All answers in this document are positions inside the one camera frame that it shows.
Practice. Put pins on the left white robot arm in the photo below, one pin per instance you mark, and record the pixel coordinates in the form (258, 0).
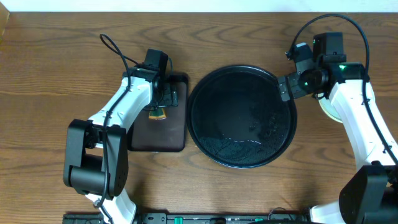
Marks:
(96, 155)

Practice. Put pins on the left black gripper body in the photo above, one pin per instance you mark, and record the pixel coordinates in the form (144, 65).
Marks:
(170, 96)

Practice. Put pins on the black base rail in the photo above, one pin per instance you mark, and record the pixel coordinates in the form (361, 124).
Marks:
(163, 218)

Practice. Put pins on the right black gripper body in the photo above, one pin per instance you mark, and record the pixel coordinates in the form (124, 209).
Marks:
(300, 85)

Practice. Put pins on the black rectangular water tray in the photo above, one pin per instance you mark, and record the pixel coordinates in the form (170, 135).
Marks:
(166, 134)

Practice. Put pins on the green and orange sponge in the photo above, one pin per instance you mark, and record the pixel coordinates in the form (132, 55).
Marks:
(157, 114)

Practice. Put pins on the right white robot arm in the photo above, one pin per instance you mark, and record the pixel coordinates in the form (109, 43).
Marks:
(371, 194)

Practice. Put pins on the black round tray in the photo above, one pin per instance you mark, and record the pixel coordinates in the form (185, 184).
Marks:
(236, 117)

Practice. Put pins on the pale green plate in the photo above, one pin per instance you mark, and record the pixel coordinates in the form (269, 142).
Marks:
(329, 110)

